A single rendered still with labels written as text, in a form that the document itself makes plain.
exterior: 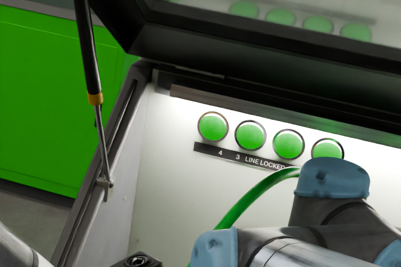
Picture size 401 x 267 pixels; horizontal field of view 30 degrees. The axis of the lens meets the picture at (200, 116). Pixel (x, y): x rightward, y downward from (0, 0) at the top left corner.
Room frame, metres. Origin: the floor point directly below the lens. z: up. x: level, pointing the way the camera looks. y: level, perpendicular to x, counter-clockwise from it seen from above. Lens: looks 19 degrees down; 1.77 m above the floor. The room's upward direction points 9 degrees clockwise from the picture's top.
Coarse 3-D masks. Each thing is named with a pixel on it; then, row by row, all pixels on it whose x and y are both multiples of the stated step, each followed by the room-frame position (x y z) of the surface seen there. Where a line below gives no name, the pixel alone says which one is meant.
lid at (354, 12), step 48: (96, 0) 1.01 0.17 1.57; (144, 0) 0.95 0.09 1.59; (192, 0) 0.91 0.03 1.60; (240, 0) 0.87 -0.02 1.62; (288, 0) 0.83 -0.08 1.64; (336, 0) 0.80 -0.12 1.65; (384, 0) 0.76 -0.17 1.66; (144, 48) 1.10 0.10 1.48; (192, 48) 1.03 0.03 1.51; (240, 48) 0.98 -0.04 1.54; (288, 48) 0.94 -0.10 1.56; (336, 48) 0.93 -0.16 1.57; (384, 48) 0.89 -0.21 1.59; (336, 96) 1.07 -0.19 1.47; (384, 96) 1.01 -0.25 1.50
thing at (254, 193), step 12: (288, 168) 0.85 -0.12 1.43; (300, 168) 0.87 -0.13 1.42; (264, 180) 0.81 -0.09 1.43; (276, 180) 0.82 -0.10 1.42; (252, 192) 0.79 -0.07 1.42; (264, 192) 0.80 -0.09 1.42; (240, 204) 0.77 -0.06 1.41; (228, 216) 0.75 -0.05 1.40; (216, 228) 0.74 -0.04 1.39; (228, 228) 0.74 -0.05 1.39
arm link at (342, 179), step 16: (320, 160) 0.74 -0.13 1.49; (336, 160) 0.75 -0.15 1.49; (304, 176) 0.72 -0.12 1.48; (320, 176) 0.71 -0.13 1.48; (336, 176) 0.71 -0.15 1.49; (352, 176) 0.71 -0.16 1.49; (368, 176) 0.73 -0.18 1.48; (304, 192) 0.71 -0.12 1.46; (320, 192) 0.70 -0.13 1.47; (336, 192) 0.70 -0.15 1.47; (352, 192) 0.70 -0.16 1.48; (368, 192) 0.72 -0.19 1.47; (304, 208) 0.71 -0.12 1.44; (320, 208) 0.70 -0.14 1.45; (336, 208) 0.68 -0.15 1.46; (288, 224) 0.74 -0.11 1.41; (304, 224) 0.70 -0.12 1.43; (320, 224) 0.68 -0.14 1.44
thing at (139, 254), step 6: (138, 252) 0.71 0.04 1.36; (126, 258) 0.70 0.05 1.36; (132, 258) 0.69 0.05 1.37; (138, 258) 0.68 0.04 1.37; (144, 258) 0.69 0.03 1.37; (150, 258) 0.69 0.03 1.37; (114, 264) 0.69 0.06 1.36; (120, 264) 0.68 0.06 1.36; (126, 264) 0.68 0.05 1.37; (132, 264) 0.68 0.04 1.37; (138, 264) 0.68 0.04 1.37; (144, 264) 0.67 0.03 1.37; (150, 264) 0.68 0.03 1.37; (156, 264) 0.67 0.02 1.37; (162, 264) 0.68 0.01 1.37
